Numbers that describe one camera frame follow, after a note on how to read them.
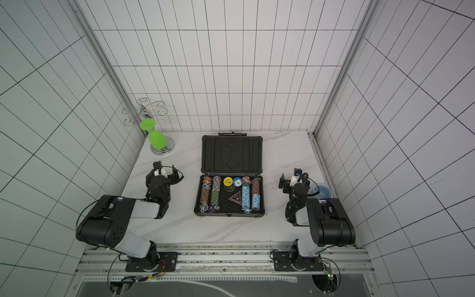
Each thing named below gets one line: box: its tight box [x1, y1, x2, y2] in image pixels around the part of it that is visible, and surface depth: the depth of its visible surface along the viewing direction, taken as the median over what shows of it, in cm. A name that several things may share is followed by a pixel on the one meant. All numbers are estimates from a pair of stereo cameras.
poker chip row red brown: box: [199, 176, 213, 213], surface depth 89 cm
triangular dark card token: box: [228, 190, 242, 205], surface depth 89 cm
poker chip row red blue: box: [251, 176, 262, 211], surface depth 89 cm
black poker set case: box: [193, 131, 265, 218], surface depth 95 cm
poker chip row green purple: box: [209, 175, 221, 213], surface depth 89 cm
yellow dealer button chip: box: [223, 176, 234, 187], surface depth 96 cm
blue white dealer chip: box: [233, 176, 243, 187], surface depth 95 cm
